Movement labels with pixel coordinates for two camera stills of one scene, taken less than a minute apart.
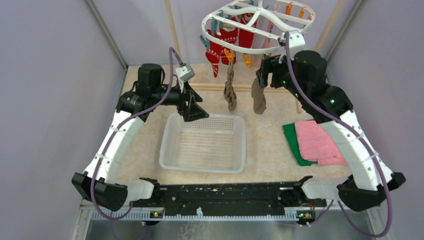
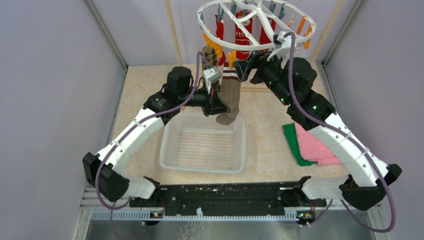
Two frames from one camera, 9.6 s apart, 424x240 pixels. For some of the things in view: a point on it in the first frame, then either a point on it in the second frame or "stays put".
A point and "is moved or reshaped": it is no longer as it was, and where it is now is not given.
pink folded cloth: [315, 144] stays put
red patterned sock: [213, 54] -> [219, 29]
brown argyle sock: [229, 91] -> [212, 59]
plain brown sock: [258, 95] -> [230, 94]
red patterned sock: [229, 32] -> [241, 37]
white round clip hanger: [243, 3] is moved or reshaped
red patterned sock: [245, 38] -> [263, 37]
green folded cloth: [290, 133] stays put
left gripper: [192, 111] -> [213, 99]
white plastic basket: [215, 143] stays put
